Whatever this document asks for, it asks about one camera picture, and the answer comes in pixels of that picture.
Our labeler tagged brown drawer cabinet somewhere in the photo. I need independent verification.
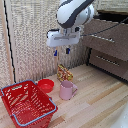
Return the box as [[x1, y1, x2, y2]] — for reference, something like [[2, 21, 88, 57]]
[[81, 9, 128, 83]]

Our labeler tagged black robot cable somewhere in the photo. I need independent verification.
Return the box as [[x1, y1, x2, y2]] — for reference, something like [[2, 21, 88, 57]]
[[81, 15, 128, 38]]

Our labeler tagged yellow red snack bar package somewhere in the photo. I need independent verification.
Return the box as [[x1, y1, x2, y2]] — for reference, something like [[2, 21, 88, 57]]
[[56, 63, 75, 83]]

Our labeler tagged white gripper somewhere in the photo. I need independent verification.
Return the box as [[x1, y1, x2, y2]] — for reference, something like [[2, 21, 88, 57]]
[[45, 27, 83, 57]]

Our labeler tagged pink mug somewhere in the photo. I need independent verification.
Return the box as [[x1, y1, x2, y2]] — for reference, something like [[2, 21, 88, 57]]
[[59, 80, 79, 101]]

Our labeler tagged red basket with blue rim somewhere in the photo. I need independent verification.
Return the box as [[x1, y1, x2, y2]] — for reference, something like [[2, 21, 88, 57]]
[[0, 79, 59, 128]]

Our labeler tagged red plastic bowl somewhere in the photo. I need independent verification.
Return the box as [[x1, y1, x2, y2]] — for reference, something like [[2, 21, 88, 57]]
[[36, 78, 55, 94]]

